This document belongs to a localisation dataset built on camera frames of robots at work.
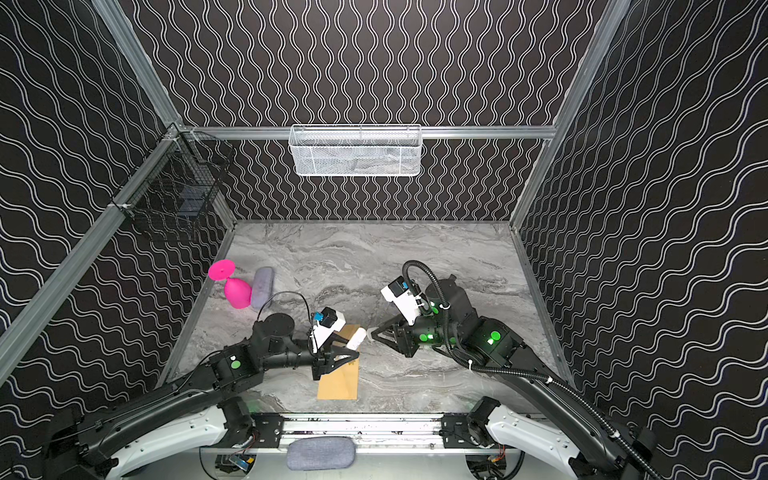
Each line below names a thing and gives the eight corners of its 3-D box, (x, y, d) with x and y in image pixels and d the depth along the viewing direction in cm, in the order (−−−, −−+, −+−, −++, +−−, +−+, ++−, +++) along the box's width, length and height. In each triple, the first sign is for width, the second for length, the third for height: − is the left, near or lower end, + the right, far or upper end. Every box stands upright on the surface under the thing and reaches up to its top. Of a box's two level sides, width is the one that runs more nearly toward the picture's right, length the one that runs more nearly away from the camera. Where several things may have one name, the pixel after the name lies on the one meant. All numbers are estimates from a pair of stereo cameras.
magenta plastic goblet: (233, 312, 97) (211, 284, 85) (228, 293, 102) (206, 265, 90) (255, 302, 99) (236, 274, 87) (249, 284, 104) (230, 255, 92)
